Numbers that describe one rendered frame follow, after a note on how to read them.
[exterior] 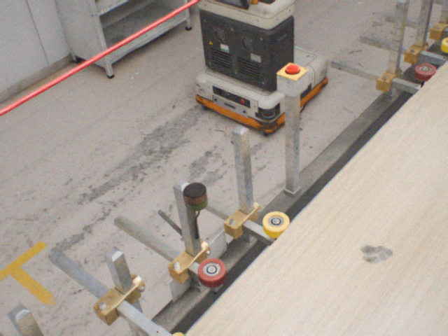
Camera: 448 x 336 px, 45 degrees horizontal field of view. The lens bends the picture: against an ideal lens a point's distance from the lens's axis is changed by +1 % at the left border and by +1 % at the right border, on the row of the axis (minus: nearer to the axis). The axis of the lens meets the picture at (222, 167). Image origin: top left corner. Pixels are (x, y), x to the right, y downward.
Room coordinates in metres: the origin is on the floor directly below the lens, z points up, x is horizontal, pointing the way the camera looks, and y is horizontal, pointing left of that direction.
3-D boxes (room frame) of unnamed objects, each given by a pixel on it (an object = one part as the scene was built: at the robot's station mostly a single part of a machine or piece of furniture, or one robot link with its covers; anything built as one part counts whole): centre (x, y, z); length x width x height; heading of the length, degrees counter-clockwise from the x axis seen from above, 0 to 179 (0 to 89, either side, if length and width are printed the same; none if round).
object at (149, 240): (1.08, 0.20, 0.84); 0.43 x 0.03 x 0.04; 46
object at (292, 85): (1.41, -0.25, 1.18); 0.07 x 0.07 x 0.08; 46
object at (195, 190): (1.02, 0.08, 1.04); 0.06 x 0.06 x 0.22; 46
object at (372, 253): (0.94, -0.39, 0.91); 0.09 x 0.07 x 0.02; 74
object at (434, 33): (2.28, -1.10, 0.81); 0.14 x 0.06 x 0.05; 136
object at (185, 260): (1.03, 0.13, 0.85); 0.14 x 0.06 x 0.05; 136
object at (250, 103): (2.78, -0.11, 0.23); 0.41 x 0.02 x 0.08; 45
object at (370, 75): (1.95, -0.70, 0.80); 0.43 x 0.03 x 0.04; 46
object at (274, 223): (1.09, -0.14, 0.85); 0.08 x 0.08 x 0.11
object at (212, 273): (0.94, 0.06, 0.85); 0.08 x 0.08 x 0.11
